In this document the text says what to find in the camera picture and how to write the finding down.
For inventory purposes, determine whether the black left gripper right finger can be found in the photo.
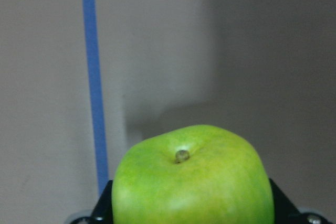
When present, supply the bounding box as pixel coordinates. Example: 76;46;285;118
269;178;300;224

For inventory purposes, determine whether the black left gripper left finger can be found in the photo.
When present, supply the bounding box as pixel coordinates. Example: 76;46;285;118
89;180;113;224

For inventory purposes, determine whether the green apple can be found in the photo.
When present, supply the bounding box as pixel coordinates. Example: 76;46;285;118
112;125;275;223

